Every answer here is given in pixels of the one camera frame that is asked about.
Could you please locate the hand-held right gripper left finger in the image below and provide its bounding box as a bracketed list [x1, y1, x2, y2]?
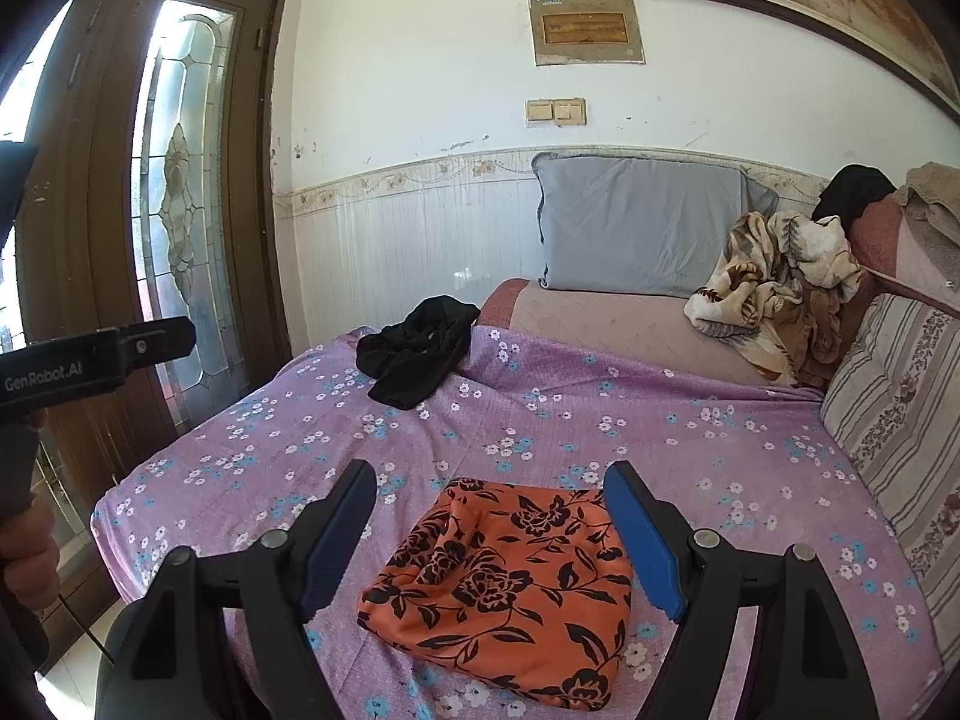
[112, 459, 378, 720]

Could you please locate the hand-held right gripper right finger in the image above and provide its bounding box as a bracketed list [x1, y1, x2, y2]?
[604, 459, 880, 720]

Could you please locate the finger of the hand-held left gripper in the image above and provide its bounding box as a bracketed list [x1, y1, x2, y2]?
[120, 317, 197, 372]

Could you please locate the orange black floral dress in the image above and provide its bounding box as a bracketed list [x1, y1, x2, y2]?
[358, 476, 633, 713]

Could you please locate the person's left hand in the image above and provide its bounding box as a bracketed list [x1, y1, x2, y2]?
[0, 405, 62, 608]

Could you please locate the purple floral bedsheet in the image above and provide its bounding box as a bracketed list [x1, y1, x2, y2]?
[90, 326, 946, 720]

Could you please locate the brown stained glass door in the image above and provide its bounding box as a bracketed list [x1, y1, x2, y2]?
[22, 0, 293, 436]

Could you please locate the black garment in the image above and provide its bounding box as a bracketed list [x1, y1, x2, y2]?
[355, 296, 481, 411]

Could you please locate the pink sofa bed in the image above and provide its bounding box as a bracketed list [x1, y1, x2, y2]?
[478, 195, 960, 391]

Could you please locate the beige floral blanket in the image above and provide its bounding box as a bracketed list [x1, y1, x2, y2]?
[684, 210, 863, 389]

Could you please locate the striped floral cushion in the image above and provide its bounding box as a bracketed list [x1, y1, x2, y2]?
[821, 292, 960, 683]

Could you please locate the glass side window panel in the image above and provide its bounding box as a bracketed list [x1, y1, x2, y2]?
[0, 0, 76, 361]

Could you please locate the grey pillow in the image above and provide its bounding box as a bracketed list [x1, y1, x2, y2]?
[531, 151, 781, 297]

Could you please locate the black cloth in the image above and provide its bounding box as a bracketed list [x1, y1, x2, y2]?
[811, 163, 897, 230]

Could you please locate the beige towel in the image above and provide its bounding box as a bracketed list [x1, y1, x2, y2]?
[896, 161, 960, 241]

